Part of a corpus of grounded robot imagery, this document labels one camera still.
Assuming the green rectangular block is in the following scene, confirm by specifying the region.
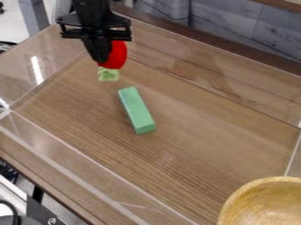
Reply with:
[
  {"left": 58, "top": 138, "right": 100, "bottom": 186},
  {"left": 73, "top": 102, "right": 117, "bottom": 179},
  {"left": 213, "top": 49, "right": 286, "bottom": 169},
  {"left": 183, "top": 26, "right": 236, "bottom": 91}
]
[{"left": 117, "top": 86, "right": 156, "bottom": 134}]

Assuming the red plush strawberry fruit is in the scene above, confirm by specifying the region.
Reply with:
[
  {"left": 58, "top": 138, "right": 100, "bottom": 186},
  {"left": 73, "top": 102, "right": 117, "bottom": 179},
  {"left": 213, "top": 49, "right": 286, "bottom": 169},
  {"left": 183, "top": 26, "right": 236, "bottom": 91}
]
[{"left": 97, "top": 40, "right": 126, "bottom": 82}]

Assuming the wooden bowl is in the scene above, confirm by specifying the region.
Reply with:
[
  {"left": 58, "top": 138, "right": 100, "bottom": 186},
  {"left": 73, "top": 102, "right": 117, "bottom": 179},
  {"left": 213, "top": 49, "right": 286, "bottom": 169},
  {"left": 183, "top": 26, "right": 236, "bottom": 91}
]
[{"left": 216, "top": 177, "right": 301, "bottom": 225}]

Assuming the black metal bracket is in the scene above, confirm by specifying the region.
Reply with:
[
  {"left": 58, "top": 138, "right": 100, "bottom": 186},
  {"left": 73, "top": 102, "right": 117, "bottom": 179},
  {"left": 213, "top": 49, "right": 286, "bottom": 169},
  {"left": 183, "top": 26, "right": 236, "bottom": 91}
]
[{"left": 21, "top": 197, "right": 65, "bottom": 225}]

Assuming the grey table leg post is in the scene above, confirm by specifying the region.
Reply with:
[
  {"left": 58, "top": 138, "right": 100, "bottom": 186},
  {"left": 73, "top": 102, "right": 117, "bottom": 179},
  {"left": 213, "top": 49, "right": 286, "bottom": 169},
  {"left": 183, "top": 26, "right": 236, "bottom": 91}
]
[{"left": 17, "top": 0, "right": 49, "bottom": 36}]

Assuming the clear acrylic tray enclosure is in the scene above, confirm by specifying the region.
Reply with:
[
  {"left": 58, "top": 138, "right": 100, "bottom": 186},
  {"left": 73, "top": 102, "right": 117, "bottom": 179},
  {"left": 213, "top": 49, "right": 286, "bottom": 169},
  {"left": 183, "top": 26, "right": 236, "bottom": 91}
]
[{"left": 0, "top": 20, "right": 301, "bottom": 225}]

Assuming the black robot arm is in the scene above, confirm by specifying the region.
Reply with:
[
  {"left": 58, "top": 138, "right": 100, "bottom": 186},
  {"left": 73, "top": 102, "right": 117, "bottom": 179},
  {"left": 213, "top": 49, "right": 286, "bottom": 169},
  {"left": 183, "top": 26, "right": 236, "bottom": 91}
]
[{"left": 56, "top": 0, "right": 130, "bottom": 62}]

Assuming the black cable loop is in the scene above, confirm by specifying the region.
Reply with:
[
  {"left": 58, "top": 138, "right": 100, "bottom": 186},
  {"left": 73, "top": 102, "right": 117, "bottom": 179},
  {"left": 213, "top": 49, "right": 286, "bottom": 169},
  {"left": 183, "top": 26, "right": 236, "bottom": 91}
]
[{"left": 0, "top": 200, "right": 21, "bottom": 225}]

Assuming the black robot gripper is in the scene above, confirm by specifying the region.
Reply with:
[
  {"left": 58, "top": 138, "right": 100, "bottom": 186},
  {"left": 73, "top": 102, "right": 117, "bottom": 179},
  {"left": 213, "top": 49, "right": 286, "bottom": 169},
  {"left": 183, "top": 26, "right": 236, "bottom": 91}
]
[{"left": 54, "top": 12, "right": 132, "bottom": 63}]

